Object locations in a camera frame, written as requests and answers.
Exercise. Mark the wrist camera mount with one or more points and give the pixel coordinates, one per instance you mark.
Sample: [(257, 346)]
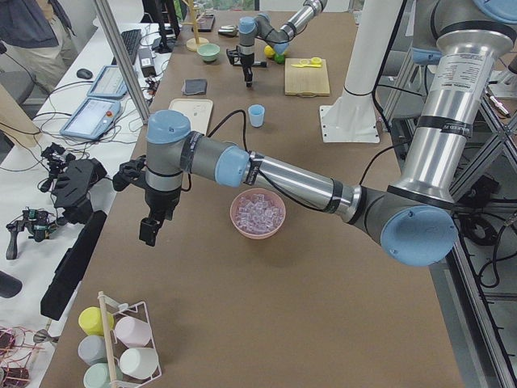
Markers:
[(234, 56), (131, 172)]

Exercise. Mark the light green plastic cup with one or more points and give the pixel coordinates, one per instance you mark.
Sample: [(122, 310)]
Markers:
[(97, 376)]

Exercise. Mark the near teach pendant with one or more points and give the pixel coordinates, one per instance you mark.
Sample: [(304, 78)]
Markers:
[(92, 119)]

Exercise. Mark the teach pendant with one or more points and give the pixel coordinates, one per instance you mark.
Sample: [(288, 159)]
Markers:
[(109, 84), (92, 119)]

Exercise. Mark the pink bowl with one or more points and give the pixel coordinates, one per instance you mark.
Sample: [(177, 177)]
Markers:
[(276, 199)]

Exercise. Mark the wooden rack handle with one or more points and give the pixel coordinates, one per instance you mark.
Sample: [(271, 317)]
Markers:
[(114, 380)]

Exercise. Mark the black long bar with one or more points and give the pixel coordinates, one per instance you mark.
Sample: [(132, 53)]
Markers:
[(72, 268)]

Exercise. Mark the grey folded cloth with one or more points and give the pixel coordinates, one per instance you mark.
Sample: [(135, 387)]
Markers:
[(197, 86)]

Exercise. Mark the wooden cutting board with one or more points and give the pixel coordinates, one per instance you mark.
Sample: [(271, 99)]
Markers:
[(305, 81)]

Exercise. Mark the cream serving tray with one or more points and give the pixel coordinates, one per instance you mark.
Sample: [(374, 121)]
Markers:
[(198, 111)]

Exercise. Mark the black keyboard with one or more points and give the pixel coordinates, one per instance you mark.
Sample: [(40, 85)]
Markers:
[(131, 39)]

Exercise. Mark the light blue plastic cup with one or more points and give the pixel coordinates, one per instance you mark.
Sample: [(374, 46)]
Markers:
[(256, 114)]

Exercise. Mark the pile of clear ice cubes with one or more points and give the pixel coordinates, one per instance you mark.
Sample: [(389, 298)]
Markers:
[(258, 214)]

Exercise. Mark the light green bowl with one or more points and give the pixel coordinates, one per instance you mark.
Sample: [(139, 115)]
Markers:
[(209, 52)]

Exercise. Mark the yellow plastic knife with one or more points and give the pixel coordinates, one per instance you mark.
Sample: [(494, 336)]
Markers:
[(301, 65)]

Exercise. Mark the pink plastic cup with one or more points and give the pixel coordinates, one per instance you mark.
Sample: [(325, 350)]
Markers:
[(133, 332)]

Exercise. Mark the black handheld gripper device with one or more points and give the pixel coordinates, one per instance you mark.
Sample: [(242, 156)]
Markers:
[(72, 187)]

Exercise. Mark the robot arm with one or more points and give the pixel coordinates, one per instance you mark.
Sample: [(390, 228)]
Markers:
[(410, 219), (259, 27)]

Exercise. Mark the lower whole yellow lemon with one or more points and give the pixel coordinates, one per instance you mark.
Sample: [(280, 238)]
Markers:
[(269, 52)]

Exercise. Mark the yellow plastic cup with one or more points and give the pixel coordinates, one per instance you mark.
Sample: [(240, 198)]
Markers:
[(90, 321)]

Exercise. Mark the far teach pendant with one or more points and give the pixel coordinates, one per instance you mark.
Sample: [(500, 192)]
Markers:
[(109, 84)]

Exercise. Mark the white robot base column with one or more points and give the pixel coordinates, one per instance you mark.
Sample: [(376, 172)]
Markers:
[(352, 117)]

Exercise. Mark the aluminium frame post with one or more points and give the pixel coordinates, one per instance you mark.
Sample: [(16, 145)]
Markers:
[(119, 51)]

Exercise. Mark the wooden glass stand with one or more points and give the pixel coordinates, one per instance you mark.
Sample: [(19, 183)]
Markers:
[(197, 41)]

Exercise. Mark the steel ice scoop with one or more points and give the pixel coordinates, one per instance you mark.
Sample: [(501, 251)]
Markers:
[(228, 31)]

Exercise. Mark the white plastic cup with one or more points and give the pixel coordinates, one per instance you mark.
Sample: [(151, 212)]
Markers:
[(139, 363)]

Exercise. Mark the white wire cup rack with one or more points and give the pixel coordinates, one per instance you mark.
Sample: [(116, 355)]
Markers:
[(116, 311)]

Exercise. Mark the person at desk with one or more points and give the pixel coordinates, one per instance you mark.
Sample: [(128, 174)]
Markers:
[(40, 31)]

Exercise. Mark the black monitor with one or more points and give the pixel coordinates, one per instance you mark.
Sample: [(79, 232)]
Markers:
[(154, 8)]

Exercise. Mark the black computer mouse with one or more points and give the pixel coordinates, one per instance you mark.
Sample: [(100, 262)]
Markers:
[(84, 74)]

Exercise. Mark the grey plastic cup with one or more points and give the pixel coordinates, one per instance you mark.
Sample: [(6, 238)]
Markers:
[(92, 350)]

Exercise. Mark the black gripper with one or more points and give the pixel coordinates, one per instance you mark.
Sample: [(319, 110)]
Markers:
[(246, 61), (160, 200)]

